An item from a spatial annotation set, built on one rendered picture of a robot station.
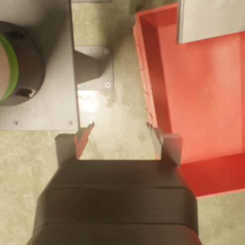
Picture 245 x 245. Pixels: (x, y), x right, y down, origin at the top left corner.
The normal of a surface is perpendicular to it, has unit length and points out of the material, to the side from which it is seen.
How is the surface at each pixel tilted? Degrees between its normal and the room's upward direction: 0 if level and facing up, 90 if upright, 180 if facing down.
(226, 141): 0
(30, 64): 70
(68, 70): 0
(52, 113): 0
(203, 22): 30
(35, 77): 62
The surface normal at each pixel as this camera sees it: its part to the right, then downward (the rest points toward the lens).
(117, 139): 0.00, 0.29
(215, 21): 0.09, 0.72
